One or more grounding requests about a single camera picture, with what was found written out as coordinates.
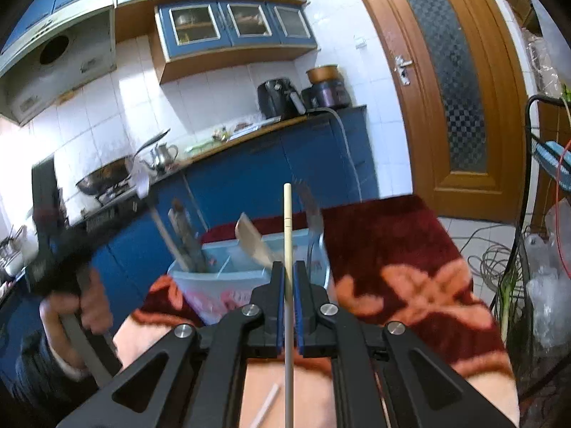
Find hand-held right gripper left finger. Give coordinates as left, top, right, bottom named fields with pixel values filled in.
left=56, top=261, right=286, bottom=428

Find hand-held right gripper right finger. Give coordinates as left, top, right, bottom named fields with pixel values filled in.
left=293, top=261, right=516, bottom=428

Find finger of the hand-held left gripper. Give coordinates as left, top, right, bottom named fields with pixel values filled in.
left=67, top=189, right=155, bottom=257

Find light blue utensil box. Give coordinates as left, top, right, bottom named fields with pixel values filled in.
left=167, top=227, right=332, bottom=327

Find large steel fork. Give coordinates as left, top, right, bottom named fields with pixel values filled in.
left=235, top=213, right=274, bottom=270

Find white handled chopstick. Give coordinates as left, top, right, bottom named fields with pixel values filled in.
left=284, top=183, right=294, bottom=428
left=249, top=382, right=282, bottom=428

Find steel table knife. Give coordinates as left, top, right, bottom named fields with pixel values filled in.
left=170, top=200, right=207, bottom=274

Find person's left forearm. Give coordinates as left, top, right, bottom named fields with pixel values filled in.
left=12, top=307, right=90, bottom=413

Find person's left hand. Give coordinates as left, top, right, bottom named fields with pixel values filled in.
left=39, top=266, right=113, bottom=336

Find white cooking pot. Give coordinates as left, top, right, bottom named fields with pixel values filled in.
left=0, top=225, right=28, bottom=279

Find black wok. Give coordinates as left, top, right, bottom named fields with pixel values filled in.
left=75, top=128, right=172, bottom=197

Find steel kettle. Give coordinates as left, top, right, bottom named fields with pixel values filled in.
left=142, top=143, right=180, bottom=174

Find printed red orange blanket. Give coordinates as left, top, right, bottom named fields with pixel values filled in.
left=111, top=194, right=520, bottom=428

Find blue lower kitchen cabinets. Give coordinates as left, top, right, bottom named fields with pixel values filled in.
left=0, top=105, right=381, bottom=366

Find grey range hood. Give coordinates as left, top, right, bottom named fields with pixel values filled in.
left=0, top=0, right=117, bottom=126

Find black air fryer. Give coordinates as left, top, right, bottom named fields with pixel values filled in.
left=257, top=78, right=306, bottom=121

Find dark rice cooker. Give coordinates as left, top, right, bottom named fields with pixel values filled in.
left=301, top=65, right=349, bottom=110

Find clear plastic bags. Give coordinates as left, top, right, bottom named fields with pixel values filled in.
left=523, top=196, right=571, bottom=351

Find wooden door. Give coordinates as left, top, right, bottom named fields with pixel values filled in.
left=343, top=0, right=536, bottom=224

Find blue cardboard box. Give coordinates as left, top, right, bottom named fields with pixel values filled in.
left=534, top=139, right=571, bottom=190

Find white power cable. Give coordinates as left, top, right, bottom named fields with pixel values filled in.
left=319, top=107, right=364, bottom=201

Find coiled grey floor cables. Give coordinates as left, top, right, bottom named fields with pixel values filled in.
left=459, top=226, right=520, bottom=288

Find glass door wall cabinet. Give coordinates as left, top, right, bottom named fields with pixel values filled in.
left=149, top=0, right=318, bottom=85

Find silver door handle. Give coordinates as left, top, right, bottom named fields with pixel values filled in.
left=395, top=53, right=414, bottom=87

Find black wire rack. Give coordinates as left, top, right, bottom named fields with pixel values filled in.
left=490, top=93, right=571, bottom=411

